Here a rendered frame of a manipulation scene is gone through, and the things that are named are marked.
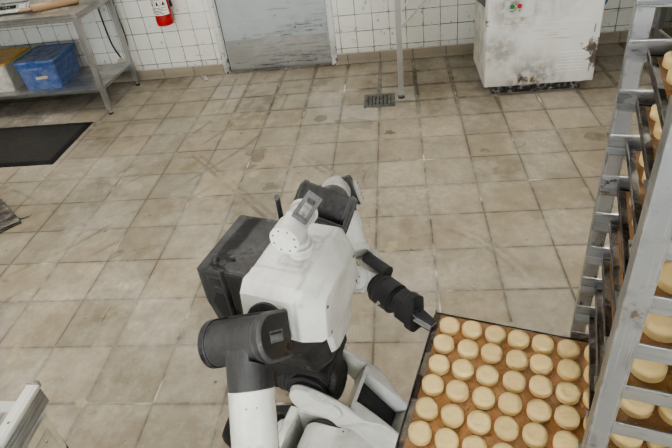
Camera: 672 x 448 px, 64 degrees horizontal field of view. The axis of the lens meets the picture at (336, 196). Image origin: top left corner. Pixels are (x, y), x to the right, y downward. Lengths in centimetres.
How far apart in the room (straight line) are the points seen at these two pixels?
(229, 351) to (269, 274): 19
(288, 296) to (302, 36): 425
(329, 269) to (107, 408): 158
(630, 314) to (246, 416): 66
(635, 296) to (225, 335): 70
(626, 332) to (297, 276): 63
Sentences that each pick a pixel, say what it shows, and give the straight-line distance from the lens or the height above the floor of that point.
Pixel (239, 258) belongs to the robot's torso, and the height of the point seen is 111.
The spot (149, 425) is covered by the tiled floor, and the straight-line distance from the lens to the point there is 244.
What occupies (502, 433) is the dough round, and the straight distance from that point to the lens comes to 127.
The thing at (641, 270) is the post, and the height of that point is 140.
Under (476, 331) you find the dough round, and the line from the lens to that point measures 143.
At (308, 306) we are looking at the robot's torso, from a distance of 112.
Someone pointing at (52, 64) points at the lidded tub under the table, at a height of 44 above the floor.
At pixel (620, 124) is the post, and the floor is 136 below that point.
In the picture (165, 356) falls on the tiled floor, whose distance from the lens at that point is 264.
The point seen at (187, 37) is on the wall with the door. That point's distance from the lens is 545.
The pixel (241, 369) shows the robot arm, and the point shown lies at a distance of 106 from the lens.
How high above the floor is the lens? 187
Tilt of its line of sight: 34 degrees down
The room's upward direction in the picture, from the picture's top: 8 degrees counter-clockwise
